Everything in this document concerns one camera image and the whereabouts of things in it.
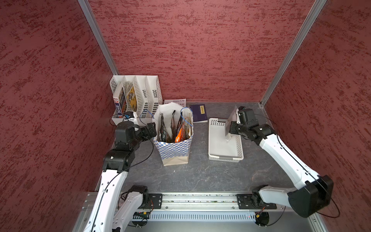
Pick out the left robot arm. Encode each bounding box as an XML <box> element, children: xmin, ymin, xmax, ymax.
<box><xmin>84</xmin><ymin>120</ymin><xmax>157</xmax><ymax>232</ymax></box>

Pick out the orange condiment packet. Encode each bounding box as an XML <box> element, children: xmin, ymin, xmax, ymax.
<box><xmin>174</xmin><ymin>126</ymin><xmax>186</xmax><ymax>143</ymax></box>

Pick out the yellow magazine in rack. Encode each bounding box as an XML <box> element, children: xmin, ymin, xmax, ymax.
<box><xmin>126</xmin><ymin>82</ymin><xmax>138</xmax><ymax>112</ymax></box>

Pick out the white plastic tray basket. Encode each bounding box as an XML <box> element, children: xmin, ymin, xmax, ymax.
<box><xmin>208</xmin><ymin>118</ymin><xmax>244</xmax><ymax>162</ymax></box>

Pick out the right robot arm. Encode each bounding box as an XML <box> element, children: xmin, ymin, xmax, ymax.
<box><xmin>228</xmin><ymin>106</ymin><xmax>334</xmax><ymax>218</ymax></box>

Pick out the white file organizer rack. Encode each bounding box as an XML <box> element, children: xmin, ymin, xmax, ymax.
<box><xmin>110</xmin><ymin>75</ymin><xmax>163</xmax><ymax>125</ymax></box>

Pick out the white booklet with text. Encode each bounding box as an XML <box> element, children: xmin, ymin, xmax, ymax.
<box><xmin>164</xmin><ymin>99</ymin><xmax>186</xmax><ymax>107</ymax></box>

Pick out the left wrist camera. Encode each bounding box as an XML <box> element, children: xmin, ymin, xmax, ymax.
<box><xmin>123</xmin><ymin>111</ymin><xmax>138</xmax><ymax>120</ymax></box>

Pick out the blue white book in rack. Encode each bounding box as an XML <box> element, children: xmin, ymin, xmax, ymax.
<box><xmin>113</xmin><ymin>83</ymin><xmax>126</xmax><ymax>118</ymax></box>

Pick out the white blue checkered paper bag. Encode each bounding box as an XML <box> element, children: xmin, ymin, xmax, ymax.
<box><xmin>154</xmin><ymin>103</ymin><xmax>194</xmax><ymax>166</ymax></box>

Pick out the aluminium rail base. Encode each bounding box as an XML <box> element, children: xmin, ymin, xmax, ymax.
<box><xmin>81</xmin><ymin>192</ymin><xmax>319</xmax><ymax>224</ymax></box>

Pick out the dark navy notebook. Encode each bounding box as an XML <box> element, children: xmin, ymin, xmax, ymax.
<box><xmin>189</xmin><ymin>104</ymin><xmax>208</xmax><ymax>123</ymax></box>

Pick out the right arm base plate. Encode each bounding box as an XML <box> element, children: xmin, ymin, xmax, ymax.
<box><xmin>236</xmin><ymin>194</ymin><xmax>277</xmax><ymax>210</ymax></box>

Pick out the black red condiment packet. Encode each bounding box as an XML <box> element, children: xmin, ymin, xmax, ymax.
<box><xmin>159</xmin><ymin>113</ymin><xmax>172</xmax><ymax>143</ymax></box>

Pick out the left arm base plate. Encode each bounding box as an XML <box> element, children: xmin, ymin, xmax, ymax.
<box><xmin>139</xmin><ymin>193</ymin><xmax>163</xmax><ymax>210</ymax></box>

